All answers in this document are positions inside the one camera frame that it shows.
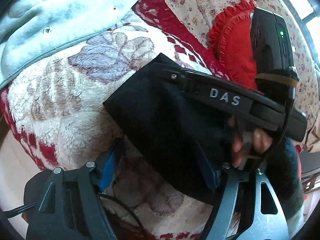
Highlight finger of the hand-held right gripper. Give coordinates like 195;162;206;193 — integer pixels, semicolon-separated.
150;62;208;98

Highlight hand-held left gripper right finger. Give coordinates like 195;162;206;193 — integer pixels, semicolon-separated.
195;140;290;240

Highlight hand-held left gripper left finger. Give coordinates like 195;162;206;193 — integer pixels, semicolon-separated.
25;137;124;240

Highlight black pants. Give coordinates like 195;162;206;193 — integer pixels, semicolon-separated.
102;52;238;205

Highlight person's right hand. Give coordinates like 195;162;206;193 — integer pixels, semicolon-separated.
227;116;273;168

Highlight red heart-shaped ruffled pillow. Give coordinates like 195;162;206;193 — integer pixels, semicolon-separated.
207;0;265;90

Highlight red and white plush blanket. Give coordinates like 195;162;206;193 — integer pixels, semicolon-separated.
0;0;250;240

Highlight white fleece jacket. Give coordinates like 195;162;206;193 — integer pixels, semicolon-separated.
0;0;154;88

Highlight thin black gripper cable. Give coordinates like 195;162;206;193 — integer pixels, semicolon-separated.
271;65;299;157

